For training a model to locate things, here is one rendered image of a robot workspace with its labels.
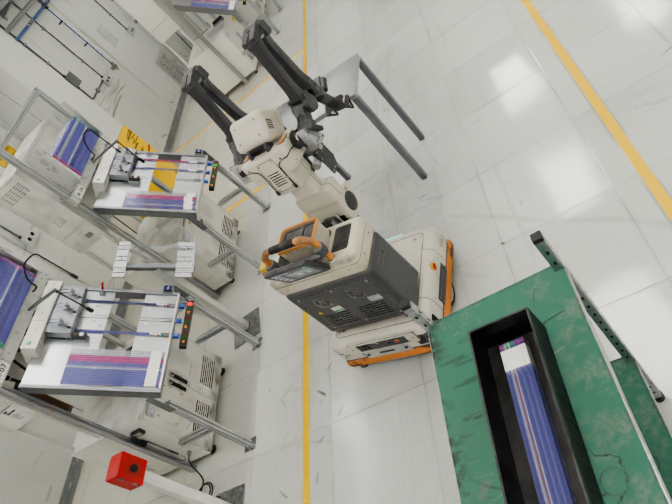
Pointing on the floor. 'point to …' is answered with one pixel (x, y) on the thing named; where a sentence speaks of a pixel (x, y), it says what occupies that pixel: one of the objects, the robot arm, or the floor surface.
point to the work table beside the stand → (338, 78)
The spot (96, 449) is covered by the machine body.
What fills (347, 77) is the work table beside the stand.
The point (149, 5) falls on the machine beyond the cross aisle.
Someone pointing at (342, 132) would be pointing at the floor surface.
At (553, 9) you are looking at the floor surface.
